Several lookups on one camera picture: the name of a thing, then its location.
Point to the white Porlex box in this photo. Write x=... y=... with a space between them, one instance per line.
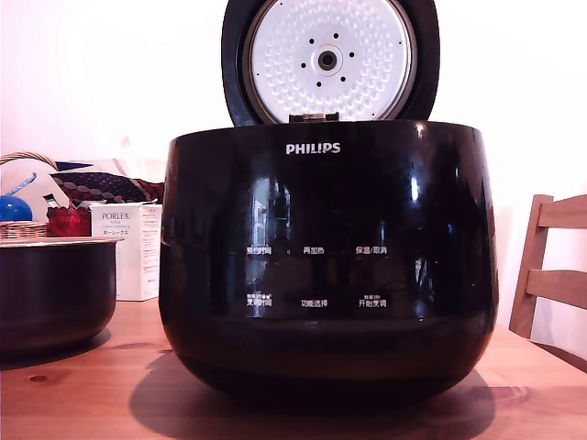
x=124 y=256

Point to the blue ball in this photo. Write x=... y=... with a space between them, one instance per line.
x=14 y=210

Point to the wicker basket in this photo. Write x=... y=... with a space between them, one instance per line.
x=20 y=229

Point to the wooden chair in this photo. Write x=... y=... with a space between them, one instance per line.
x=541 y=275

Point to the black Philips rice cooker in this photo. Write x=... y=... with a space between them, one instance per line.
x=321 y=206

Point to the metallic pot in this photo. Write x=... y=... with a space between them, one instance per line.
x=55 y=289

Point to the black rice cooker lid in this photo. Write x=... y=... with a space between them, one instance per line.
x=328 y=59

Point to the red glass bowl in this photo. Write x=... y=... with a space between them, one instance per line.
x=69 y=222

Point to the dark dotted patterned cloth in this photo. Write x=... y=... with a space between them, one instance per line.
x=105 y=185

